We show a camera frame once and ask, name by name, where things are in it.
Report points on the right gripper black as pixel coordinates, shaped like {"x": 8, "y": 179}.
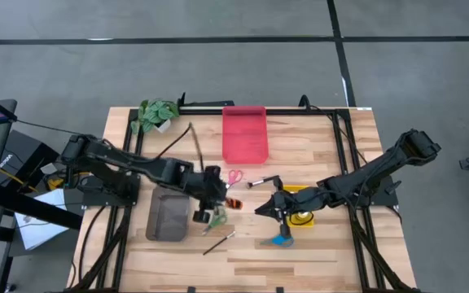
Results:
{"x": 299, "y": 199}

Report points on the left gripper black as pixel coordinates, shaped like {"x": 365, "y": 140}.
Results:
{"x": 212, "y": 183}

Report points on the orange paint bottle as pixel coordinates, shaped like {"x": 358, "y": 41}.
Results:
{"x": 235, "y": 203}

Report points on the thick brush with silver ferrule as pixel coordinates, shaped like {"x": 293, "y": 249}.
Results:
{"x": 261, "y": 182}

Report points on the long thin black paint brush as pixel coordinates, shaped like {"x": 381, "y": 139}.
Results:
{"x": 218, "y": 243}

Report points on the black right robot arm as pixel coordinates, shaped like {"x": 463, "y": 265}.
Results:
{"x": 365, "y": 171}

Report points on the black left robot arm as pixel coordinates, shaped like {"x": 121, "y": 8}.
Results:
{"x": 165, "y": 171}

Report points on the yellow slotted plastic basket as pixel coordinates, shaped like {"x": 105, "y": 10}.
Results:
{"x": 295, "y": 188}

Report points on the grey translucent plastic tray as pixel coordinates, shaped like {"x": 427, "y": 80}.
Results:
{"x": 167, "y": 215}

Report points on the pink translucent plastic tray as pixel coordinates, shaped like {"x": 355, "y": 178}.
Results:
{"x": 244, "y": 138}

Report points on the green plant in white pot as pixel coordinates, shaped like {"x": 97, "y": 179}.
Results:
{"x": 155, "y": 114}

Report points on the white paper sheet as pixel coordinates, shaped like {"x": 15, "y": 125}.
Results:
{"x": 39, "y": 232}

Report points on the black slanted stand bar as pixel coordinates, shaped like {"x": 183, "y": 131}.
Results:
{"x": 35, "y": 207}

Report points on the black computer case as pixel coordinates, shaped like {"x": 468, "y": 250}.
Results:
{"x": 18, "y": 150}

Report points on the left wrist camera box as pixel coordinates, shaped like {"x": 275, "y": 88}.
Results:
{"x": 202, "y": 216}

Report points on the black aluminium table frame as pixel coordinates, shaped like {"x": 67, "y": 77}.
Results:
{"x": 291, "y": 110}

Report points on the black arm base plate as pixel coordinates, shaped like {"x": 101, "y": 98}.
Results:
{"x": 385, "y": 197}
{"x": 96, "y": 195}

